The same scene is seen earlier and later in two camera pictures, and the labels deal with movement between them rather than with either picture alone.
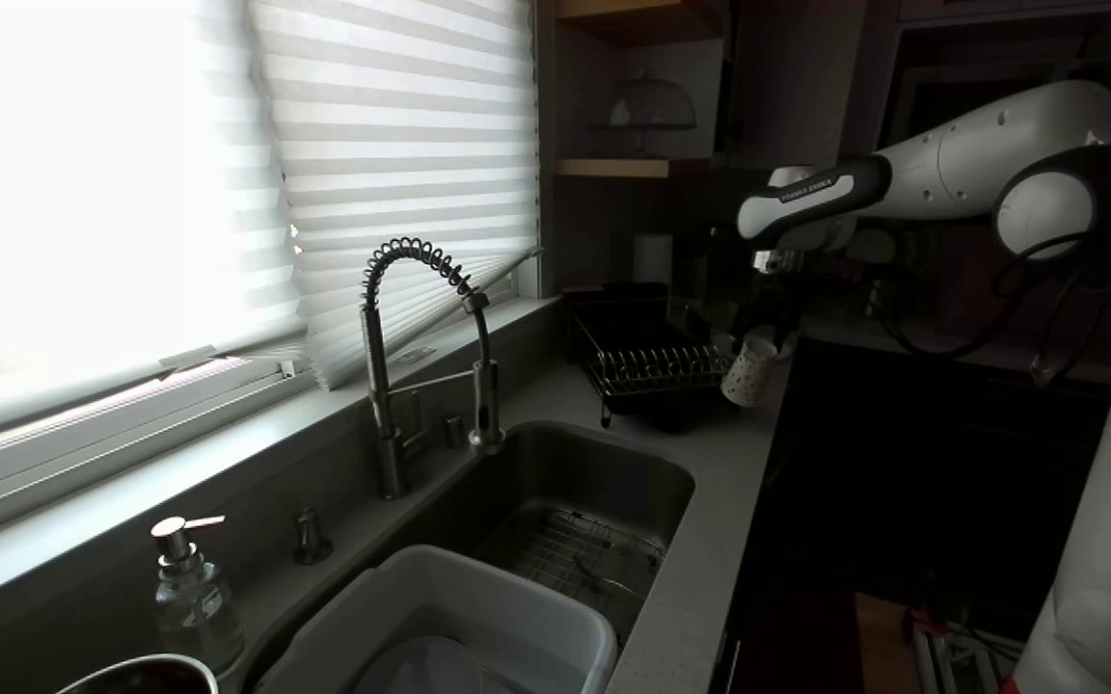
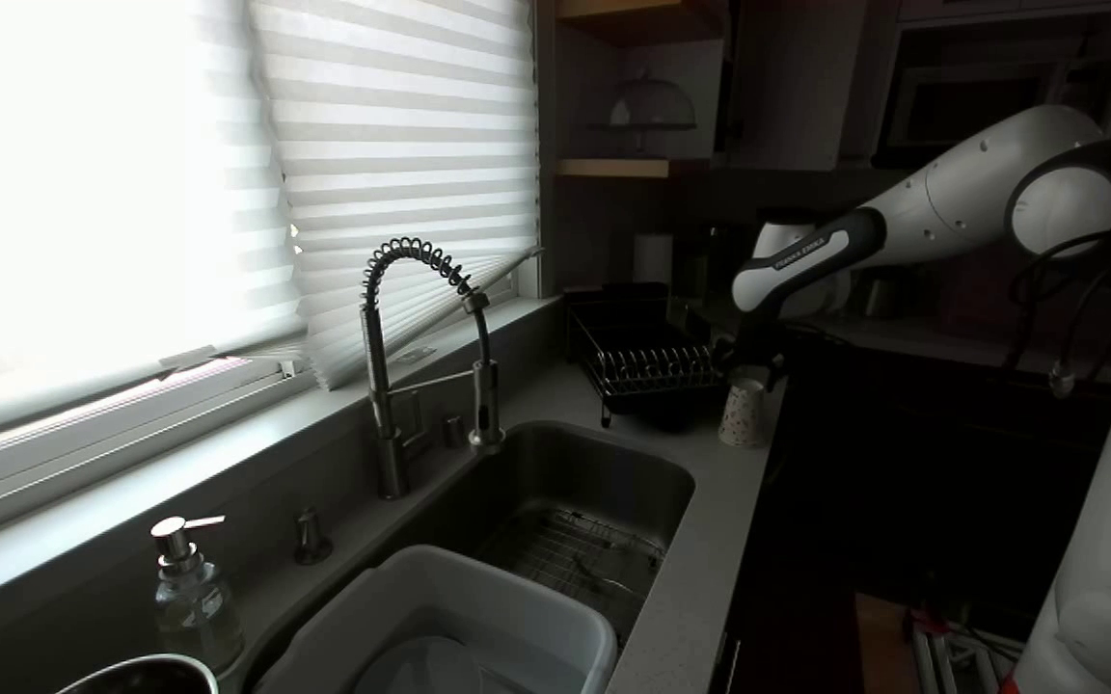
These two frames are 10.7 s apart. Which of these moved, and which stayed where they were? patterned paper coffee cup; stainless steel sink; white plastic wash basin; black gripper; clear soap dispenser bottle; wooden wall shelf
Moved: black gripper; patterned paper coffee cup
Stayed: clear soap dispenser bottle; stainless steel sink; wooden wall shelf; white plastic wash basin
